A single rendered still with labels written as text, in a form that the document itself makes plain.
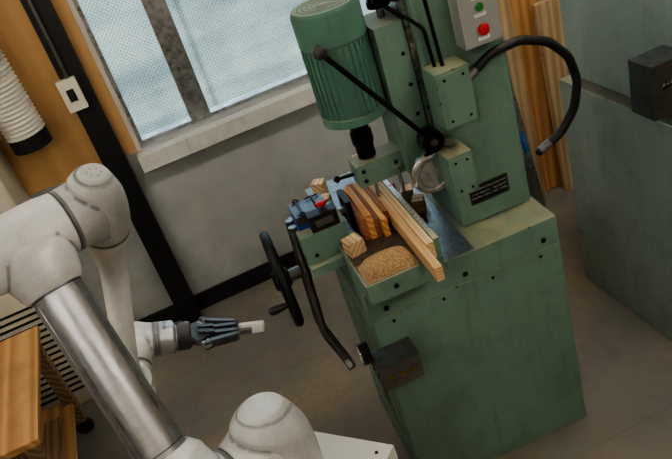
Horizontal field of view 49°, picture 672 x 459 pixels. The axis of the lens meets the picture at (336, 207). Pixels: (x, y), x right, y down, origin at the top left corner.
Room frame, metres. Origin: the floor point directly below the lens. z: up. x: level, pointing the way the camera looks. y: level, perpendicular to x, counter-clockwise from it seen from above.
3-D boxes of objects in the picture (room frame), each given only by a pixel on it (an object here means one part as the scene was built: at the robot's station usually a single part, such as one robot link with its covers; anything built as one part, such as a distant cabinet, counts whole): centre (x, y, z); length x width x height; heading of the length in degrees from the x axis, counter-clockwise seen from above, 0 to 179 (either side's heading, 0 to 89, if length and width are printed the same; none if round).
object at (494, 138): (1.84, -0.41, 1.16); 0.22 x 0.22 x 0.72; 8
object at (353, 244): (1.62, -0.01, 0.92); 0.05 x 0.05 x 0.04; 21
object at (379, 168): (1.79, -0.15, 1.03); 0.14 x 0.07 x 0.09; 98
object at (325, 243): (1.75, 0.06, 0.91); 0.15 x 0.14 x 0.09; 8
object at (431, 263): (1.66, -0.14, 0.92); 0.54 x 0.02 x 0.04; 8
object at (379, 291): (1.76, -0.02, 0.87); 0.61 x 0.30 x 0.06; 8
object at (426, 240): (1.78, -0.15, 0.92); 0.60 x 0.02 x 0.05; 8
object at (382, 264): (1.52, -0.08, 0.92); 0.14 x 0.09 x 0.04; 98
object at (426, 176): (1.69, -0.27, 1.02); 0.12 x 0.03 x 0.12; 98
